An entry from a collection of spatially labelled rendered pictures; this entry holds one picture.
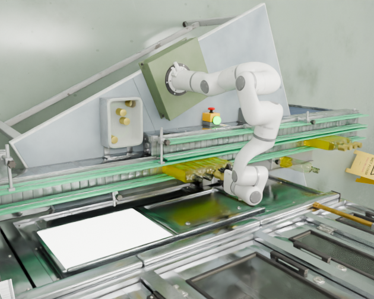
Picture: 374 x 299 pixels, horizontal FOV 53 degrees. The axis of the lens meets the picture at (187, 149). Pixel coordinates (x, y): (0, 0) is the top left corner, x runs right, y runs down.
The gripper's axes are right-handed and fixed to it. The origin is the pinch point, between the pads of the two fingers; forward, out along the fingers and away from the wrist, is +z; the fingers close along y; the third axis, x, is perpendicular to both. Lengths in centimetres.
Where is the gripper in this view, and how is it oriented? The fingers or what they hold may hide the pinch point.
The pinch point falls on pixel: (222, 175)
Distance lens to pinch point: 171.5
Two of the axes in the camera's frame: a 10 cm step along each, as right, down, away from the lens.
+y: 0.2, -9.7, -2.3
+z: -3.6, -2.2, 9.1
